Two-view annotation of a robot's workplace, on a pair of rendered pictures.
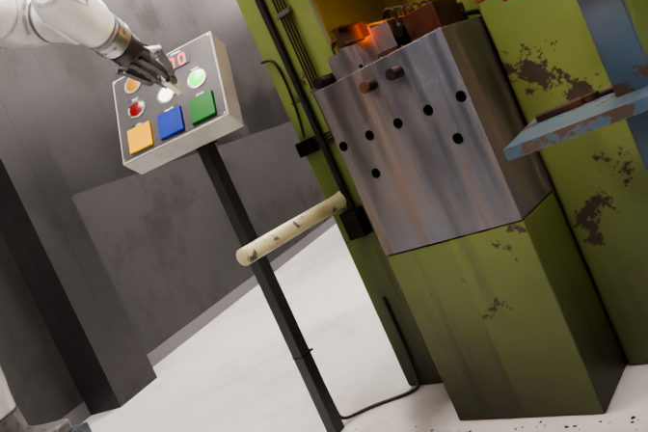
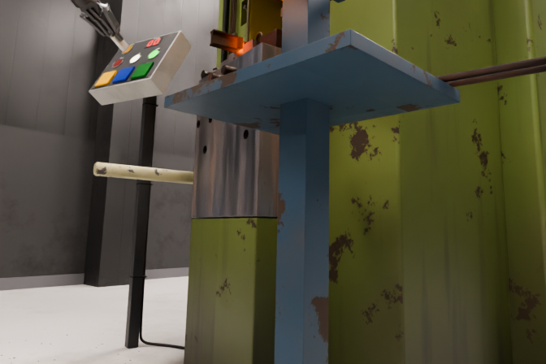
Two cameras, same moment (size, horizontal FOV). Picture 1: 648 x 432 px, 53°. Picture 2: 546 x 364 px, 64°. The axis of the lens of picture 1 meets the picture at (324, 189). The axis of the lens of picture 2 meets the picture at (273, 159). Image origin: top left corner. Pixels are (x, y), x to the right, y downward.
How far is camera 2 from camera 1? 0.84 m
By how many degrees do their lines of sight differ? 20
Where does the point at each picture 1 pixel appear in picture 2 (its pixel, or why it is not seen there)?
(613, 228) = (346, 270)
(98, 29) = not seen: outside the picture
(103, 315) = (122, 226)
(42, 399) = (58, 256)
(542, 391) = not seen: outside the picture
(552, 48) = not seen: hidden behind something
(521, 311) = (234, 298)
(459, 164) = (240, 156)
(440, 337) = (193, 298)
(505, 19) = not seen: hidden behind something
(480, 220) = (237, 207)
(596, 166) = (351, 208)
